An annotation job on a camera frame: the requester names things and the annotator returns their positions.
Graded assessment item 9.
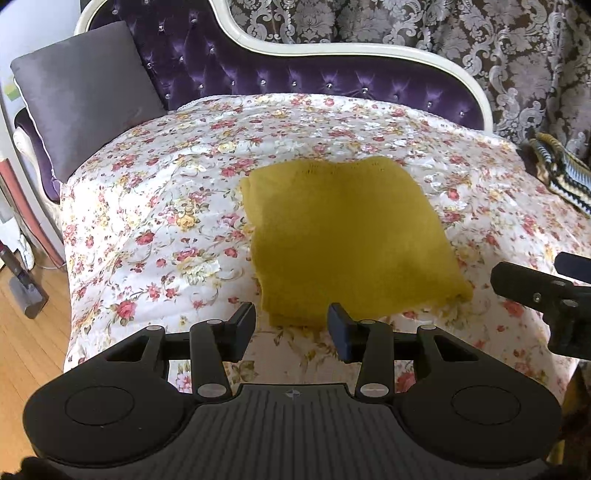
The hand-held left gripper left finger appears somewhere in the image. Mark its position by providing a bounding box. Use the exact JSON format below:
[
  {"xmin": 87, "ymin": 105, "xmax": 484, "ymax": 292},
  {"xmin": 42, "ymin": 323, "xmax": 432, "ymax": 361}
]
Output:
[{"xmin": 104, "ymin": 302, "xmax": 257, "ymax": 400}]

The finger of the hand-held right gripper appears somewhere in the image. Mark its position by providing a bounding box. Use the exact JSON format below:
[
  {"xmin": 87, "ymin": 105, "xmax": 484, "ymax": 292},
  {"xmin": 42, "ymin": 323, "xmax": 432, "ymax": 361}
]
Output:
[
  {"xmin": 491, "ymin": 261, "xmax": 591, "ymax": 363},
  {"xmin": 554, "ymin": 251, "xmax": 591, "ymax": 278}
]

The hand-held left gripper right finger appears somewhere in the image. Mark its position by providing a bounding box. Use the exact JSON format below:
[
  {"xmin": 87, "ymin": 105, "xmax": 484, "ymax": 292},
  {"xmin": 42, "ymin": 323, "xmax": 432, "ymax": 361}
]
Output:
[{"xmin": 327, "ymin": 302, "xmax": 478, "ymax": 398}]

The mustard yellow knitted sweater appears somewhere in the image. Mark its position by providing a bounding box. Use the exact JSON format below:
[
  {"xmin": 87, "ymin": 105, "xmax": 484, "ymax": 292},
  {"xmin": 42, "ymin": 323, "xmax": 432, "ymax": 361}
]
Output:
[{"xmin": 239, "ymin": 156, "xmax": 475, "ymax": 329}]

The striped knitted cloth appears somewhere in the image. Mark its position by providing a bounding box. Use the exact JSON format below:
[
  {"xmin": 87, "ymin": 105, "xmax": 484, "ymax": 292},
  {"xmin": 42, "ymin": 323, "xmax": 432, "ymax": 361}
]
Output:
[{"xmin": 526, "ymin": 133, "xmax": 591, "ymax": 214}]

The floral bed blanket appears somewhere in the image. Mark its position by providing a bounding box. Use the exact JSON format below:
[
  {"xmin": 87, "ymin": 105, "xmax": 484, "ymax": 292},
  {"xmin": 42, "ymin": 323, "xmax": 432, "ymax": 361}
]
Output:
[{"xmin": 59, "ymin": 92, "xmax": 585, "ymax": 407}]

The brown damask curtain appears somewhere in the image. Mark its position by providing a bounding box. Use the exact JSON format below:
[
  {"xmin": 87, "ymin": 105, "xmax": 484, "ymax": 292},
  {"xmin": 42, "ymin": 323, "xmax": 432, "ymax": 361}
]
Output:
[{"xmin": 226, "ymin": 0, "xmax": 591, "ymax": 153}]

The grey vacuum cleaner head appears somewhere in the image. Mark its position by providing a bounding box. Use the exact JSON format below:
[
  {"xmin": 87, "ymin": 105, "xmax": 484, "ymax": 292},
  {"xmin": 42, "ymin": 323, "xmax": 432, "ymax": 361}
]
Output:
[{"xmin": 0, "ymin": 240, "xmax": 49, "ymax": 320}]

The white power strip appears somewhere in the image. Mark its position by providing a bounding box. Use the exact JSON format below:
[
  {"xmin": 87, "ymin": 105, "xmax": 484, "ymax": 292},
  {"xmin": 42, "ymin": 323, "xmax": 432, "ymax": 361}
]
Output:
[{"xmin": 18, "ymin": 233, "xmax": 36, "ymax": 271}]

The dark red board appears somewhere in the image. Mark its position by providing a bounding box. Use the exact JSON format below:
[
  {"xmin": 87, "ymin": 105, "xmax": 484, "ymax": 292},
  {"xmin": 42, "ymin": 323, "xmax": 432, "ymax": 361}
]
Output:
[{"xmin": 0, "ymin": 157, "xmax": 66, "ymax": 267}]

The purple tufted sofa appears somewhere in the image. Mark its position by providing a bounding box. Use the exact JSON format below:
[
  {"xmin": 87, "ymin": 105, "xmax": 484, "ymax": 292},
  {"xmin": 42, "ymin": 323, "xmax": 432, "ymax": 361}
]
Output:
[{"xmin": 14, "ymin": 0, "xmax": 495, "ymax": 217}]

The grey pillow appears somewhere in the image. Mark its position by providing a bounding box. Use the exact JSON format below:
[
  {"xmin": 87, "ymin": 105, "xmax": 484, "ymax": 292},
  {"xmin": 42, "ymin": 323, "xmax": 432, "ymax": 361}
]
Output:
[{"xmin": 10, "ymin": 21, "xmax": 167, "ymax": 183}]

